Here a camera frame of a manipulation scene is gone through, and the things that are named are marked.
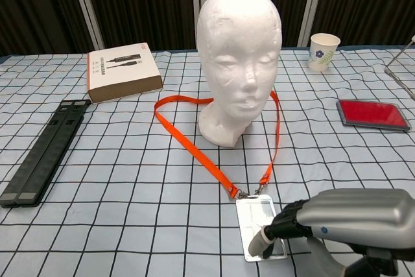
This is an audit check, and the clear badge holder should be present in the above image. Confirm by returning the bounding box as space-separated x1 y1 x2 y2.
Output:
235 194 289 262

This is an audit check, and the white foam mannequin head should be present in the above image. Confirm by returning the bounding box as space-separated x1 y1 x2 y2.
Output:
196 0 283 147

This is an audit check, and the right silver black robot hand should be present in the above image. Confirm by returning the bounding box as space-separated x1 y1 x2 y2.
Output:
248 188 415 277

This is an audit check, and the black folding screen partition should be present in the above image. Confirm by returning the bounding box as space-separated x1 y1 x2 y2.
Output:
0 0 415 57

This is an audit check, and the white floral paper cup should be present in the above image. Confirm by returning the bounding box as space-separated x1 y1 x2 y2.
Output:
307 32 341 73

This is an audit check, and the black folding stand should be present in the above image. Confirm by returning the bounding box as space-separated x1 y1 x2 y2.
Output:
0 99 92 209

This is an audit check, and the orange lanyard strap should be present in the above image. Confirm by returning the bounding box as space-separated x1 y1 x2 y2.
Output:
154 90 281 200

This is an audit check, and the white cable product box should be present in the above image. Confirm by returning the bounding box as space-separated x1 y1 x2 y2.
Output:
86 42 164 104

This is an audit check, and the blue checkered tablecloth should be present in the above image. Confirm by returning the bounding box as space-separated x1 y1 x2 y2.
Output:
0 45 415 277

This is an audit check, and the red ink pad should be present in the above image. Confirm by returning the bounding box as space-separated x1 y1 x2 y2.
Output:
335 98 411 132

